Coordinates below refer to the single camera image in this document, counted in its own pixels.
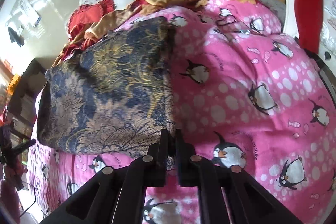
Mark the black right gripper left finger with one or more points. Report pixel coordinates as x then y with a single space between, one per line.
116 195

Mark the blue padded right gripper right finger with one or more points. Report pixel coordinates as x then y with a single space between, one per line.
226 196

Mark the dark floral patterned garment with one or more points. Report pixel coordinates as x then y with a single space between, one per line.
115 96

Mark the dark wooden side table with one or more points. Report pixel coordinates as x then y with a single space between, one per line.
21 107

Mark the pink penguin blanket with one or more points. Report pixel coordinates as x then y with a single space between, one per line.
245 95

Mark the red heart pillow left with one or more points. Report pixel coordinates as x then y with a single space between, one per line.
88 14

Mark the red and gold blanket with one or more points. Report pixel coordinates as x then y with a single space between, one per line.
86 33

